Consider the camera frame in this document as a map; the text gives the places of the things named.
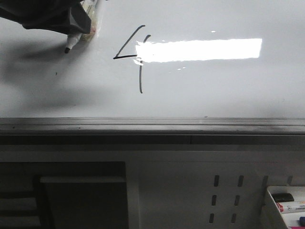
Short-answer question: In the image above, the blue marker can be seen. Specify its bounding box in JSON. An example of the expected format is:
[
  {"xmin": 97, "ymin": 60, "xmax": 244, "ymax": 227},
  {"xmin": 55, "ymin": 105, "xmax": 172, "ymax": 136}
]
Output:
[{"xmin": 299, "ymin": 217, "xmax": 305, "ymax": 227}]

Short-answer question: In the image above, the dark chair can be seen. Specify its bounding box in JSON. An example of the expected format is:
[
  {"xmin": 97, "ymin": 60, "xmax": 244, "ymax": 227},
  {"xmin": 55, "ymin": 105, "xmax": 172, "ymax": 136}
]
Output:
[{"xmin": 0, "ymin": 162, "xmax": 129, "ymax": 229}]

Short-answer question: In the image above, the white perforated metal panel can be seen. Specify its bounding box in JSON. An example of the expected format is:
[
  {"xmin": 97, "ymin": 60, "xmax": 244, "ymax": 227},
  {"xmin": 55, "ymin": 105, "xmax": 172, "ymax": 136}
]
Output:
[{"xmin": 126, "ymin": 152, "xmax": 305, "ymax": 229}]

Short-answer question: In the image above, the white whiteboard with aluminium frame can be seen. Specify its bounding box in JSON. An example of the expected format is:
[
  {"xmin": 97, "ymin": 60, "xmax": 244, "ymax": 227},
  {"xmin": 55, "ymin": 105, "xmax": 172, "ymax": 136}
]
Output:
[{"xmin": 0, "ymin": 0, "xmax": 305, "ymax": 145}]

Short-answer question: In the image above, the red and white marker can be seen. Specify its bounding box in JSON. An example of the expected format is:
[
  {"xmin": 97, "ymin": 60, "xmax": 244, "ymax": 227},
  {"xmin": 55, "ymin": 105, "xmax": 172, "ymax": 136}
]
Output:
[{"xmin": 276, "ymin": 201, "xmax": 305, "ymax": 214}]

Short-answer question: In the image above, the white storage tray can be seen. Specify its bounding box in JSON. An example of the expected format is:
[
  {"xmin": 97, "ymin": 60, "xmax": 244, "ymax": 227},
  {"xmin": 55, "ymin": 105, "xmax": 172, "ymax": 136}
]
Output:
[{"xmin": 261, "ymin": 186, "xmax": 305, "ymax": 229}]

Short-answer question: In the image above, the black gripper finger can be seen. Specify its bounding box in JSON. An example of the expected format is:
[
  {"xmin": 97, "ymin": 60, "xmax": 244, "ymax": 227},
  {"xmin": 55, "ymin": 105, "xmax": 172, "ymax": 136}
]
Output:
[{"xmin": 0, "ymin": 0, "xmax": 92, "ymax": 35}]

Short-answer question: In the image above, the white marker with taped pad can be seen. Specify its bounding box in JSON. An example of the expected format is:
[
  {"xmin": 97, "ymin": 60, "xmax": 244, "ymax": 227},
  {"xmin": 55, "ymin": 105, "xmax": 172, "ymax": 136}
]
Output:
[{"xmin": 64, "ymin": 0, "xmax": 98, "ymax": 54}]

